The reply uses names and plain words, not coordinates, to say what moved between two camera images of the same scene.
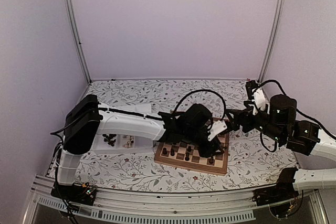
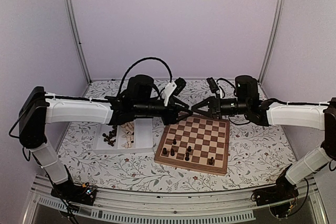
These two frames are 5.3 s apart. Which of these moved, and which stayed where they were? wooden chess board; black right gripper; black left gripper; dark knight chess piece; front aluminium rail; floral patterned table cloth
Moved: black right gripper; black left gripper
Stayed: floral patterned table cloth; wooden chess board; front aluminium rail; dark knight chess piece
